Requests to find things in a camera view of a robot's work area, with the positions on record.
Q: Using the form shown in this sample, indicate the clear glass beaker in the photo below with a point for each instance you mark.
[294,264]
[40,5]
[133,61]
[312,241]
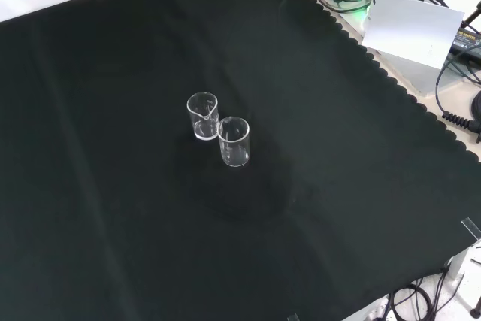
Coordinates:
[233,150]
[199,131]

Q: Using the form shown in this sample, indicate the black bench cloth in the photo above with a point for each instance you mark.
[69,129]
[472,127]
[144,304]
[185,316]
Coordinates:
[112,148]

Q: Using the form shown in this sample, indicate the clear tape piece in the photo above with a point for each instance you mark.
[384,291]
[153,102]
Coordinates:
[471,228]
[293,317]

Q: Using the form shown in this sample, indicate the pale board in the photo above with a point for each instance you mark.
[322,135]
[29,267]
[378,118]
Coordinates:
[409,28]

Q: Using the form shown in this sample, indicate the white power strip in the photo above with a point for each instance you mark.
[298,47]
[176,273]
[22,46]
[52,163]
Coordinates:
[377,309]

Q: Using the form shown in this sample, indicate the black power adapter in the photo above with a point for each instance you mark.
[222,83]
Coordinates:
[467,41]

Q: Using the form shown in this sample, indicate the black tripod leg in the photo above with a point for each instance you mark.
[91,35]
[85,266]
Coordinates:
[471,17]

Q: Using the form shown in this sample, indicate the white metal bracket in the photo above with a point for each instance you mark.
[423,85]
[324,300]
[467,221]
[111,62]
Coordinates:
[466,272]

